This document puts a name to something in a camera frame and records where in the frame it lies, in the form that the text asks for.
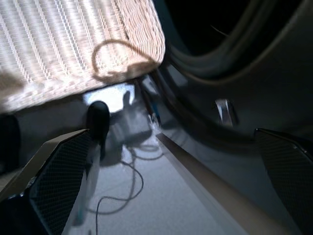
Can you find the grey washing machine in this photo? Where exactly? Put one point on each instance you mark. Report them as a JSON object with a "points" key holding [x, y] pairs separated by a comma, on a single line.
{"points": [[256, 85]]}

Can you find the pale woven laundry basket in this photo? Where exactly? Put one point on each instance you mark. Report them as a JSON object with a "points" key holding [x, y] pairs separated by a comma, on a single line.
{"points": [[61, 49]]}

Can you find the silver washer door latch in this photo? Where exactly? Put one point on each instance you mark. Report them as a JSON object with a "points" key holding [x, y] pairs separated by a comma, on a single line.
{"points": [[226, 111]]}

